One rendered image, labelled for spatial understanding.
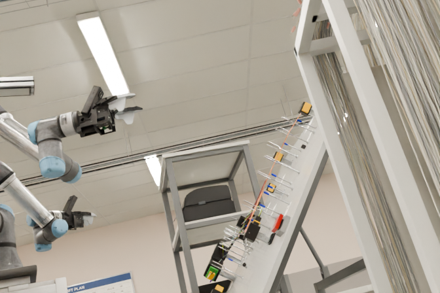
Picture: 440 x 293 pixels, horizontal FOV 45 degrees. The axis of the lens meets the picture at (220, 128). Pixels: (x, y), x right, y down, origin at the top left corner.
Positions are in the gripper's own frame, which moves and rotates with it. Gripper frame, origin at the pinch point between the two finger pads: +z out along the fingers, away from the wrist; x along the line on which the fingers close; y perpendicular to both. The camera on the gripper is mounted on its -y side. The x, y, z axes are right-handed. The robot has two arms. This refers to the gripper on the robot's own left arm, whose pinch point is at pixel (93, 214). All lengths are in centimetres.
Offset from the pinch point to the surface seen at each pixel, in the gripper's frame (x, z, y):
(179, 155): 25, 42, -29
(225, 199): 34, 64, -2
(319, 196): -289, 660, -99
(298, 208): 141, -20, 26
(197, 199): 25, 51, -4
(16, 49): -127, 22, -156
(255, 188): 51, 72, -6
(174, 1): -22, 98, -171
